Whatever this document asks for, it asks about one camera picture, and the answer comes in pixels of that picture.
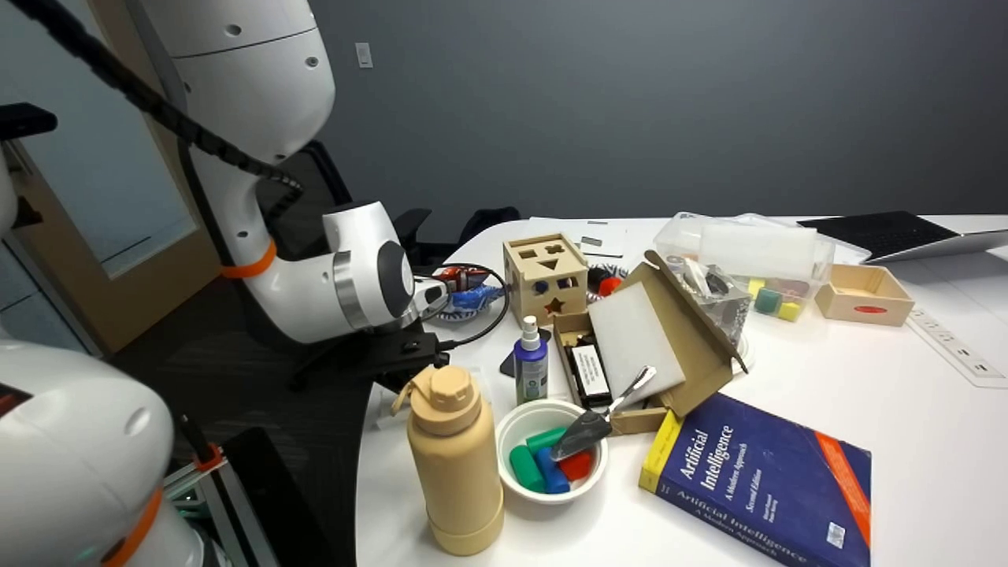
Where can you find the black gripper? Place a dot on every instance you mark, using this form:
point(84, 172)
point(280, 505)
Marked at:
point(400, 349)

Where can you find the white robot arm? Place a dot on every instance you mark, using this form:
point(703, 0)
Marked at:
point(86, 445)

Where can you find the tan water bottle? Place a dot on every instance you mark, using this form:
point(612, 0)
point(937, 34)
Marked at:
point(450, 440)

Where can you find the white bowl with blocks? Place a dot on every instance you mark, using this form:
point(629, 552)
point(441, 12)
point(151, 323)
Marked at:
point(530, 459)

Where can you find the wooden shape sorter box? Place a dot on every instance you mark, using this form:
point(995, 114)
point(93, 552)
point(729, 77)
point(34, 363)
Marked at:
point(545, 277)

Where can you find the open cardboard box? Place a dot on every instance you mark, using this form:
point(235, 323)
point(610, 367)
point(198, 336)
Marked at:
point(657, 319)

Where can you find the clear plastic container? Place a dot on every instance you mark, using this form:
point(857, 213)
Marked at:
point(777, 263)

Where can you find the blue Artificial Intelligence book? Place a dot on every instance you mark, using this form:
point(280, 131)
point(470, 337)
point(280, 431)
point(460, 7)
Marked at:
point(780, 485)

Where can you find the small wooden tray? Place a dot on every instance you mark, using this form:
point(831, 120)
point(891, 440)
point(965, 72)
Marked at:
point(863, 294)

